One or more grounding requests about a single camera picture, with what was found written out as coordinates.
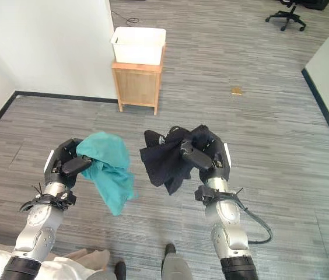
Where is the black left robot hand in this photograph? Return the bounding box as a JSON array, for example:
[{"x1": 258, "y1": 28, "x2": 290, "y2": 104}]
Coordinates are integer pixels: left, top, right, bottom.
[{"x1": 44, "y1": 138, "x2": 94, "y2": 189}]

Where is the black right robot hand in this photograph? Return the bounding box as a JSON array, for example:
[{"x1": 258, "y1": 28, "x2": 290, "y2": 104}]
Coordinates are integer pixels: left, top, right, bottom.
[{"x1": 180, "y1": 124, "x2": 231, "y2": 182}]

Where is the black cloth garment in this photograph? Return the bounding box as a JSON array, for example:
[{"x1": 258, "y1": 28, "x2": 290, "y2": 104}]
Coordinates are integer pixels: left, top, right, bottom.
[{"x1": 139, "y1": 125, "x2": 212, "y2": 196}]

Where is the teal cloth garment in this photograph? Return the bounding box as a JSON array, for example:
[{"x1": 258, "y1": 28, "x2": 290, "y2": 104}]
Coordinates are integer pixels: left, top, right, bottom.
[{"x1": 76, "y1": 131, "x2": 138, "y2": 216}]

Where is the white plastic laundry basket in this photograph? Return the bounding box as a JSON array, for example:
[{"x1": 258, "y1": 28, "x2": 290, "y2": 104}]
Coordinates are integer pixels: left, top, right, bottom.
[{"x1": 110, "y1": 26, "x2": 166, "y2": 66}]

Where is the beige cloth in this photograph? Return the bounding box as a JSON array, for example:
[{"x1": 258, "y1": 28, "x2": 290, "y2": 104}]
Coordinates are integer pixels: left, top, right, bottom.
[{"x1": 64, "y1": 248, "x2": 110, "y2": 271}]

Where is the wooden side table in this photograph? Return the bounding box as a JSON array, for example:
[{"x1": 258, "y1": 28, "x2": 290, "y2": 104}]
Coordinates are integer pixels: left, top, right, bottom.
[{"x1": 111, "y1": 43, "x2": 167, "y2": 116}]

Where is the black office chair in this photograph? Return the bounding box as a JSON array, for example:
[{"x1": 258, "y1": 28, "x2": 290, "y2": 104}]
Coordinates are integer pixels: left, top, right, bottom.
[{"x1": 265, "y1": 0, "x2": 329, "y2": 32}]

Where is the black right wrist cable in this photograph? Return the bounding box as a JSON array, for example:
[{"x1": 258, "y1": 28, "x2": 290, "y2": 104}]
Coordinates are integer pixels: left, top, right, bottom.
[{"x1": 229, "y1": 192, "x2": 274, "y2": 245}]

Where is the black cable on floor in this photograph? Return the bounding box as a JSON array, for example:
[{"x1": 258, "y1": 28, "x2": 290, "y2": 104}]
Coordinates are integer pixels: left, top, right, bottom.
[{"x1": 118, "y1": 11, "x2": 139, "y2": 24}]

